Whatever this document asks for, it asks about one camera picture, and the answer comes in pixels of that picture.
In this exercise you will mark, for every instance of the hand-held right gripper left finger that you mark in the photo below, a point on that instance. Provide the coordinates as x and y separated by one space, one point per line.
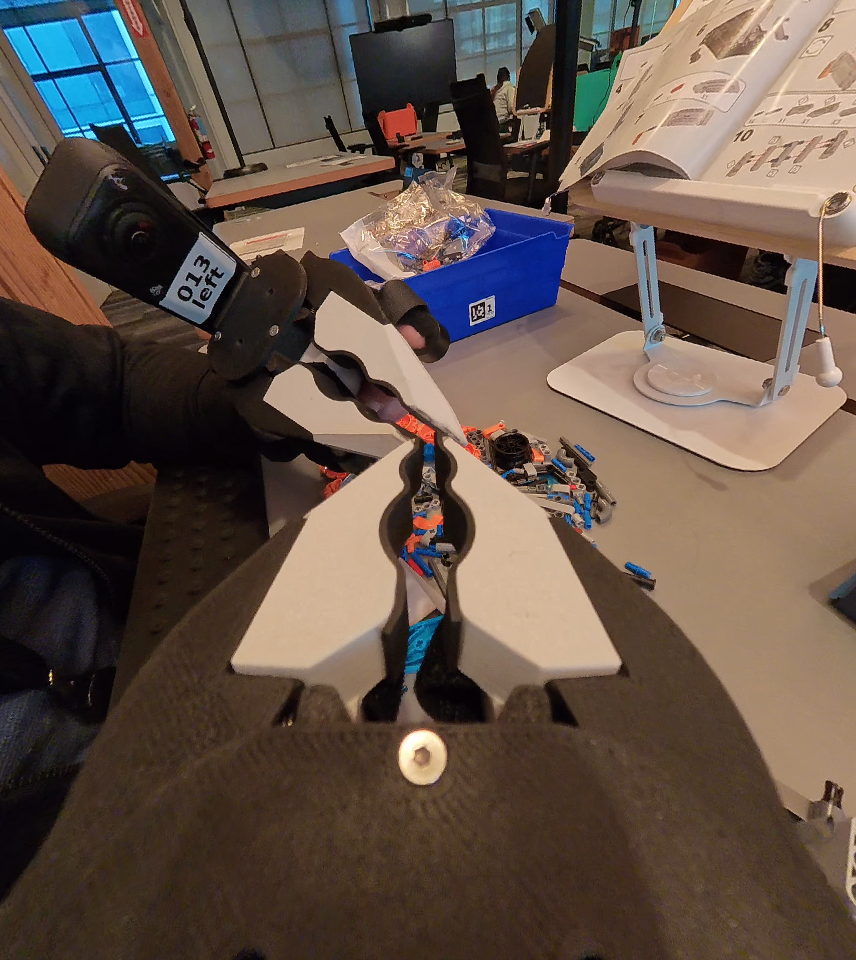
316 600

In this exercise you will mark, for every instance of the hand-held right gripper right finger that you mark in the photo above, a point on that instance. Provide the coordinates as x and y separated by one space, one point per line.
540 600

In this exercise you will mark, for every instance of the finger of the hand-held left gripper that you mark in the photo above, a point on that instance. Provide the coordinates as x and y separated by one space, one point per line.
398 360
323 413

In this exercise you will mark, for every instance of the pile of toy building pieces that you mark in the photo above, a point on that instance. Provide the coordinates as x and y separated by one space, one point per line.
548 480

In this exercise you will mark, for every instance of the clear plastic bag of parts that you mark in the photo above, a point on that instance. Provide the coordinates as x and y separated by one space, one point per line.
421 225

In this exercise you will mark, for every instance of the person's left hand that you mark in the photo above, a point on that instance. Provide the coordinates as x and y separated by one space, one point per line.
413 339

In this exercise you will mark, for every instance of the black perforated mat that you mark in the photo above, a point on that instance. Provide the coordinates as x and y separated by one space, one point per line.
203 570

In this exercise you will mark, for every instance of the blue storage bin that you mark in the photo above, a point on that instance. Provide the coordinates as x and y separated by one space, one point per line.
503 278

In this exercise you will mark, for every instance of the large black wheel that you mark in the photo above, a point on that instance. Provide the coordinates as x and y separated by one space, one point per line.
512 449

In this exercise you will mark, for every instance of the long wooden office desk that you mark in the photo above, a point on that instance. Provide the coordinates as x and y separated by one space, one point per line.
293 177

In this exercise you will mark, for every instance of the office chair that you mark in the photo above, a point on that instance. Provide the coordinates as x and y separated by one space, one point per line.
488 143

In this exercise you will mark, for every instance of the wooden book stand, white base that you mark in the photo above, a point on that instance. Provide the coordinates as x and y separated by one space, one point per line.
698 390

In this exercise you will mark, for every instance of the black pillar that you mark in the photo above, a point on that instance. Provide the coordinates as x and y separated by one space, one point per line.
564 83

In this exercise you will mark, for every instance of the instruction manual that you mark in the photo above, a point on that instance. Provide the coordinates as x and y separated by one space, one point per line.
758 90

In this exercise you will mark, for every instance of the black wall monitor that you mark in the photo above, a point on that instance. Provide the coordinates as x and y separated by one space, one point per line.
403 68

